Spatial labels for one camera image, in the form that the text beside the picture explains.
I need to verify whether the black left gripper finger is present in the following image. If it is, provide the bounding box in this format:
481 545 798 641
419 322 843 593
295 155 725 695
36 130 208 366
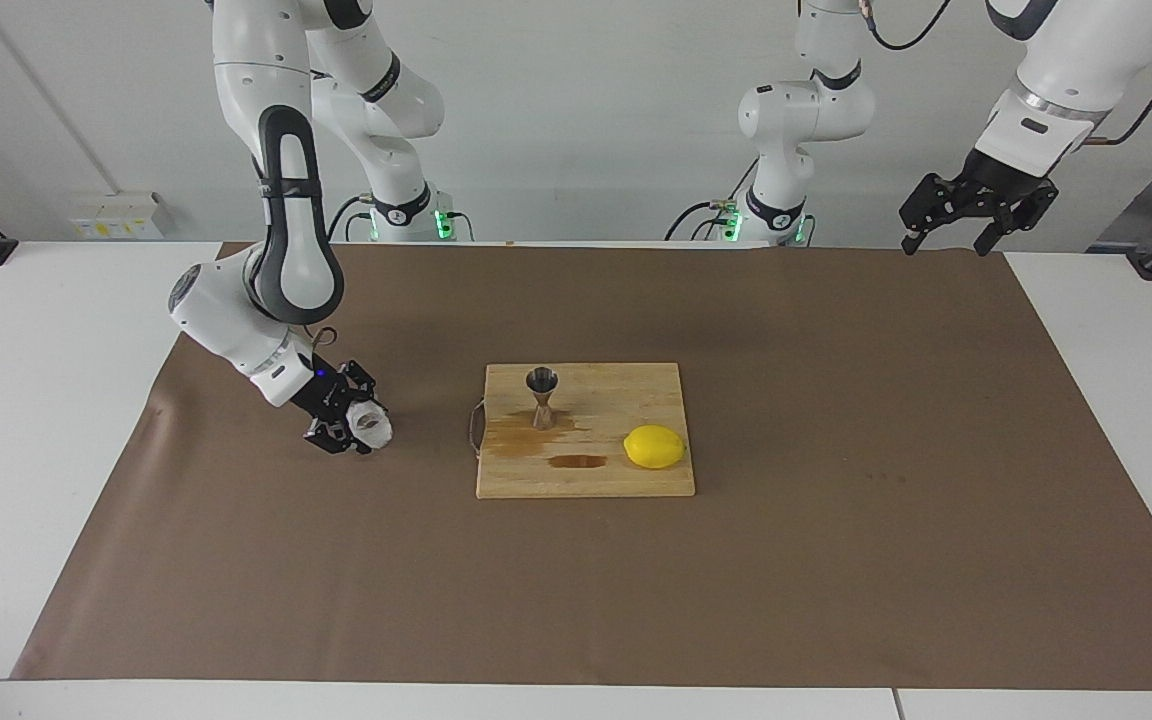
899 170 970 256
974 178 1060 256

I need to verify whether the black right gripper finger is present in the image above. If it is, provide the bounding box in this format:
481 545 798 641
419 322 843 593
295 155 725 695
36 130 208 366
336 360 379 403
303 415 375 456

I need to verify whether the steel double jigger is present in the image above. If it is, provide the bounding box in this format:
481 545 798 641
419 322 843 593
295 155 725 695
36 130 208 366
525 367 561 432

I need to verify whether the brown paper table mat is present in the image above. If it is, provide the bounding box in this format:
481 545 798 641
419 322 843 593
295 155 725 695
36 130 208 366
11 243 1152 691

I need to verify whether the yellow lemon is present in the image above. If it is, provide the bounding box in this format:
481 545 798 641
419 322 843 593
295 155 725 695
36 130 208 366
623 424 687 470

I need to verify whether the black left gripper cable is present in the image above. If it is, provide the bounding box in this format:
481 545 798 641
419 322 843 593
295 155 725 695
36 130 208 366
861 0 1152 146

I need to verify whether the black right arm base cable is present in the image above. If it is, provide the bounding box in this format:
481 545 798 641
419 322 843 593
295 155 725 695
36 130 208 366
326 195 377 243

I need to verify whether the black arm base cable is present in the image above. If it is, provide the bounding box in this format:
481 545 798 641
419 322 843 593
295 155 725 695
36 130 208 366
664 150 767 243
326 195 377 243

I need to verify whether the wooden cutting board, metal handle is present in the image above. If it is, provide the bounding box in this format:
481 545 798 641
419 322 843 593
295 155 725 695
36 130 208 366
468 362 697 499

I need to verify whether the black left arm base cable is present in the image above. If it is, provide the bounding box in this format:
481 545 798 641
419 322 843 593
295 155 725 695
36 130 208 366
664 150 767 243

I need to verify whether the white wall socket box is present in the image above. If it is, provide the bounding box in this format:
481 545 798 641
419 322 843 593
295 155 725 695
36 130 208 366
69 192 169 242

